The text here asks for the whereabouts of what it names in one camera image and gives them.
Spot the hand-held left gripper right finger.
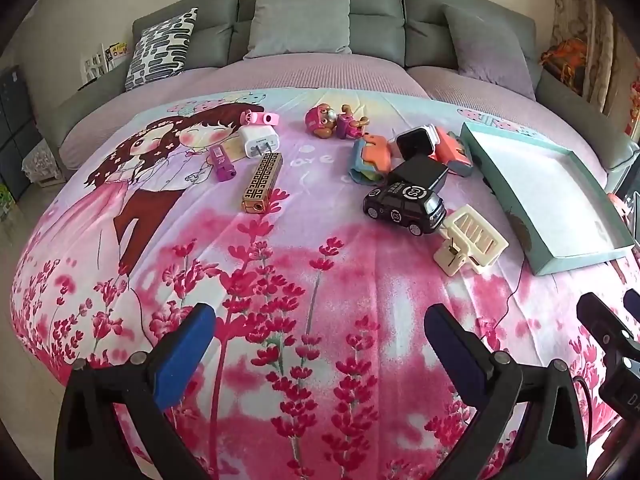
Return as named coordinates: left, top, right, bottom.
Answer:
left=424, top=304, right=588, bottom=480

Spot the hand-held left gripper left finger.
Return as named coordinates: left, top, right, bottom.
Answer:
left=54, top=302, right=217, bottom=480

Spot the cream hair clip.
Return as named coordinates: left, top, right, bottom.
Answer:
left=433, top=204, right=510, bottom=278

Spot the teal cardboard box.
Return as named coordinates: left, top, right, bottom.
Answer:
left=459, top=121, right=636, bottom=277

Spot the black toy car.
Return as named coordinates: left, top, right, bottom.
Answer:
left=363, top=180, right=447, bottom=237

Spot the black cube charger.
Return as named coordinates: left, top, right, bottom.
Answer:
left=386, top=154, right=449, bottom=196

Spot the purple lighter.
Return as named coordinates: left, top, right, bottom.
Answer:
left=209, top=144, right=236, bottom=183

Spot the blue toy block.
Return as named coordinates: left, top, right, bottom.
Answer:
left=447, top=132, right=474, bottom=177

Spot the blue block with green balls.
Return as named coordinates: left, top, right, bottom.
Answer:
left=349, top=140, right=391, bottom=187

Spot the white charger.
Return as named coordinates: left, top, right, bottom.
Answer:
left=237, top=124, right=279, bottom=160

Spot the small pink toy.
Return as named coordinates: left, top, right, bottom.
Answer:
left=240, top=110, right=279, bottom=127

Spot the pink brown dog toy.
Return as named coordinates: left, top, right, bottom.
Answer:
left=305, top=104, right=373, bottom=140

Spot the red plastic stool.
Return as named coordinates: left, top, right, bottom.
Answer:
left=607, top=192, right=637, bottom=222

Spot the green box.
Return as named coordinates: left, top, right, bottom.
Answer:
left=0, top=182, right=16, bottom=221

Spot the white woven basket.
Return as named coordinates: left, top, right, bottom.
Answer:
left=22, top=135, right=66, bottom=188

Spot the orange red ornament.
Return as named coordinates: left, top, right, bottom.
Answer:
left=540, top=37, right=586, bottom=96

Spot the patterned beige curtain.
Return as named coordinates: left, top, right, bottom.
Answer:
left=550, top=0, right=640, bottom=121

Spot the pink sofa seat cushion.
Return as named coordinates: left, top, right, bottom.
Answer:
left=410, top=62, right=626, bottom=161
left=59, top=55, right=431, bottom=166

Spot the dark cabinet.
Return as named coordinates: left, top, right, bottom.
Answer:
left=0, top=65, right=43, bottom=201

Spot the purple pillow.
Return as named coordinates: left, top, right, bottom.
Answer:
left=442, top=5, right=536, bottom=101

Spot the white magazine rack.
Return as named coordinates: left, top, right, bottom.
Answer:
left=82, top=42, right=132, bottom=86

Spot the black white patterned pillow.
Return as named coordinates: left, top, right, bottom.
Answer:
left=124, top=7, right=199, bottom=92

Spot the grey pillow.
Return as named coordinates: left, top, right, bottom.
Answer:
left=243, top=0, right=353, bottom=59

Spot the grey sofa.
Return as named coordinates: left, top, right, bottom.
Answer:
left=50, top=0, right=640, bottom=191

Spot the thin black cable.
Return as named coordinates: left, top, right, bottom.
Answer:
left=570, top=375, right=596, bottom=443

